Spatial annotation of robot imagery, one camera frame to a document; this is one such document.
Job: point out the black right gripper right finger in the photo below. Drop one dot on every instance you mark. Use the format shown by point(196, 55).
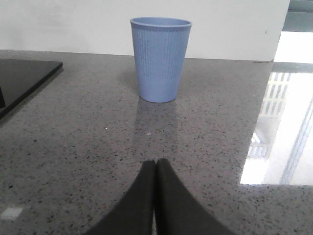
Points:
point(177, 211)

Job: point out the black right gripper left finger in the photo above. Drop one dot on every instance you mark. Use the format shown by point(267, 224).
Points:
point(133, 214)

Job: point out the light blue ribbed plastic cup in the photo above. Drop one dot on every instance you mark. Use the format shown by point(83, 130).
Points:
point(159, 51)

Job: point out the black glass gas stove top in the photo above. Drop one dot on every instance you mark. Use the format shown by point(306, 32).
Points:
point(19, 78)

